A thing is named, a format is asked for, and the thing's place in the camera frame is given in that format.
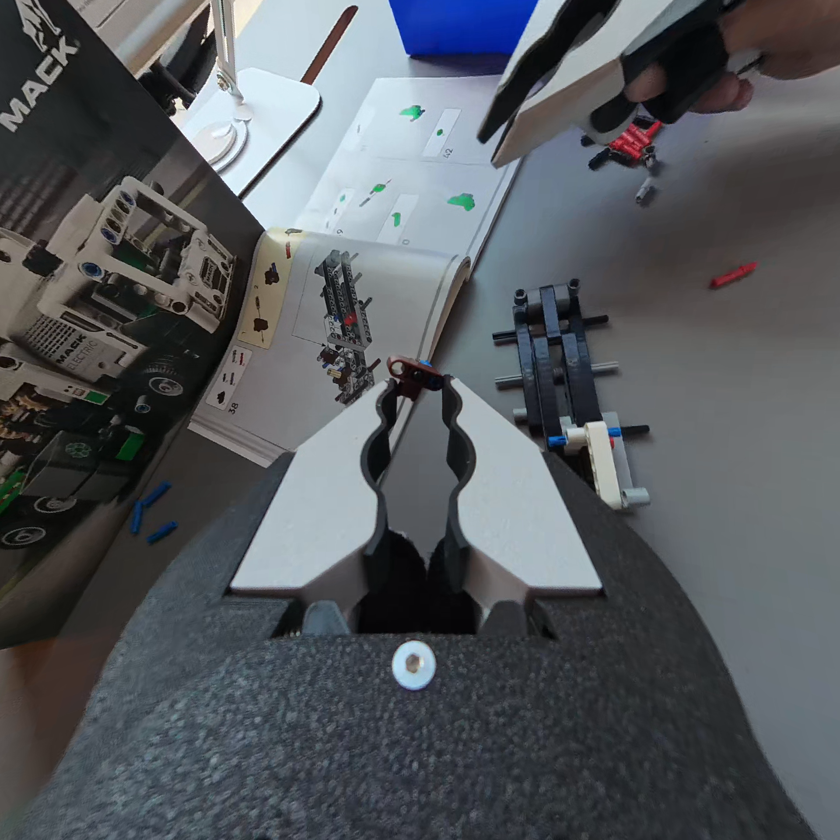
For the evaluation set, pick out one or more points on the lego set box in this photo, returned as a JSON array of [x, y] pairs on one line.
[[98, 315]]

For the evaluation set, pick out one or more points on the white lamp stand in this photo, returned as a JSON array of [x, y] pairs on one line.
[[262, 111]]

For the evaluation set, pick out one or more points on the person's right hand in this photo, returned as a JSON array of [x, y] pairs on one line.
[[787, 39]]

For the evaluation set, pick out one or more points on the blue lego pin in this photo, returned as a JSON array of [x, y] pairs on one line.
[[136, 518], [162, 533], [156, 493]]

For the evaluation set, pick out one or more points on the grey lego pin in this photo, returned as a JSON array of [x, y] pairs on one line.
[[646, 190]]

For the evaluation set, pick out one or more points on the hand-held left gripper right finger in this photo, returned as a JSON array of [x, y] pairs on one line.
[[522, 505]]

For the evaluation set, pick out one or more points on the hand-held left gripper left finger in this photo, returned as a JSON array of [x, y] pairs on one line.
[[308, 505]]

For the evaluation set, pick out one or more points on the small brown lego piece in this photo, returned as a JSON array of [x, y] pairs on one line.
[[415, 375]]

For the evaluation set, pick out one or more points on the blue plastic bin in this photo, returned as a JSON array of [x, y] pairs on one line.
[[459, 26]]

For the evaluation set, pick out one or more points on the black lego chassis assembly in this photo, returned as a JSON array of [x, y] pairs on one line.
[[558, 367]]

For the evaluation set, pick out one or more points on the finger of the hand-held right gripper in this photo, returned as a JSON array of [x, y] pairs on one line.
[[544, 33], [558, 128]]

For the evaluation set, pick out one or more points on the brown wooden strip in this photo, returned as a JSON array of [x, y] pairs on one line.
[[328, 46]]

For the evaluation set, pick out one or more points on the lego instruction booklet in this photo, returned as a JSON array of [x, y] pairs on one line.
[[394, 216]]

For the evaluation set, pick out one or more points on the red lego axle pin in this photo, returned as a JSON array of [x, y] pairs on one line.
[[732, 275]]

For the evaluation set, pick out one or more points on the red and black lego pile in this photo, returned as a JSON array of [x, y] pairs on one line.
[[627, 141]]

